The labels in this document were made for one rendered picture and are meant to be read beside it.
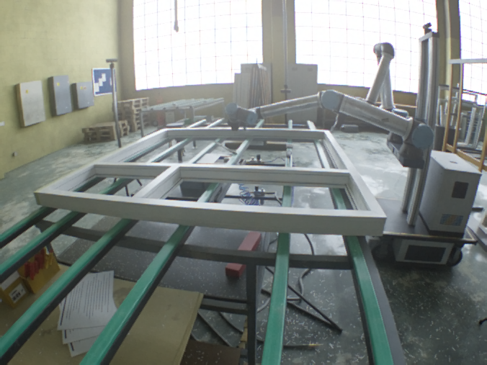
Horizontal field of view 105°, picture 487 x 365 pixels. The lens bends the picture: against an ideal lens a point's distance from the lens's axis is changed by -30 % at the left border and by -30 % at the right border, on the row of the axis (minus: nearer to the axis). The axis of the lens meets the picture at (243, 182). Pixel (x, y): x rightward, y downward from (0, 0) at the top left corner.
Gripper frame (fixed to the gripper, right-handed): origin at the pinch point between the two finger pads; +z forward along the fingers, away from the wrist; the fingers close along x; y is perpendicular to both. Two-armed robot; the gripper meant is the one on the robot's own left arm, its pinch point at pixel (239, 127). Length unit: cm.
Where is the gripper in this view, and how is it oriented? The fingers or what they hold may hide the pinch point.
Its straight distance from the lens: 212.4
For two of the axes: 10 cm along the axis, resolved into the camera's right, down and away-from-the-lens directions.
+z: 1.5, 2.4, 9.6
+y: 0.8, -9.7, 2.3
